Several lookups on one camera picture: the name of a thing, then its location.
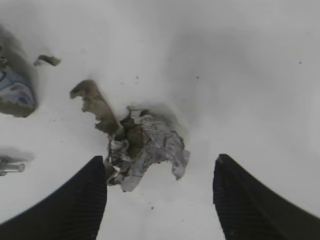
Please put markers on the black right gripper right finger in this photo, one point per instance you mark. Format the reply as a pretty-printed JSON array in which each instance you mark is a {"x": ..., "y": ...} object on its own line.
[{"x": 249, "y": 210}]

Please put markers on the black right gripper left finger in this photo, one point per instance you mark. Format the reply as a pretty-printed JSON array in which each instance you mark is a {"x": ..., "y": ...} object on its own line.
[{"x": 72, "y": 212}]

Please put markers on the paper piece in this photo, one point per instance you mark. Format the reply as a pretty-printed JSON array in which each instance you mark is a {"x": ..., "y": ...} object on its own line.
[{"x": 141, "y": 139}]

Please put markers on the small torn paper scrap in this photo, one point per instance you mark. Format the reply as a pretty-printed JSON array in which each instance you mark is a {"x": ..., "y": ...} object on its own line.
[{"x": 17, "y": 88}]

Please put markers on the grey ballpoint pen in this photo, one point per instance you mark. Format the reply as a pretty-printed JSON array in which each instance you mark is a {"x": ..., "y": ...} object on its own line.
[{"x": 8, "y": 167}]

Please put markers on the tiny paper crumb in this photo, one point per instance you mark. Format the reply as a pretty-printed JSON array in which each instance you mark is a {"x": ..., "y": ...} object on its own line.
[{"x": 51, "y": 60}]

